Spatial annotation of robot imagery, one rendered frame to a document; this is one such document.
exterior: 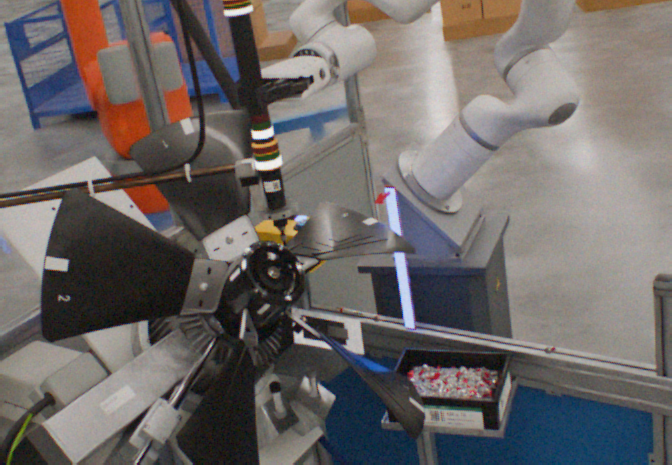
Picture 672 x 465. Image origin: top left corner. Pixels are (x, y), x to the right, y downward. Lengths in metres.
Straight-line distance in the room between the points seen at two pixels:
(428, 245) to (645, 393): 0.59
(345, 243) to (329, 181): 1.24
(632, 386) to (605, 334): 1.79
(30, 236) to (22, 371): 0.38
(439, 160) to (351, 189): 0.95
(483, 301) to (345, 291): 0.97
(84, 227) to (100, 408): 0.27
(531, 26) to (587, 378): 0.69
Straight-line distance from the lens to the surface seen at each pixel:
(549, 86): 1.90
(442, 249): 2.05
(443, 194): 2.08
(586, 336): 3.55
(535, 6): 1.78
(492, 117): 1.97
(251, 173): 1.48
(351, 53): 1.61
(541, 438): 1.96
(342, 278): 2.96
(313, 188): 2.78
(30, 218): 1.67
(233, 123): 1.63
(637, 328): 3.60
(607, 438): 1.89
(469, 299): 2.08
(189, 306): 1.45
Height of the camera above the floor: 1.82
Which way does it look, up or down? 21 degrees down
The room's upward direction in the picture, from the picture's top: 10 degrees counter-clockwise
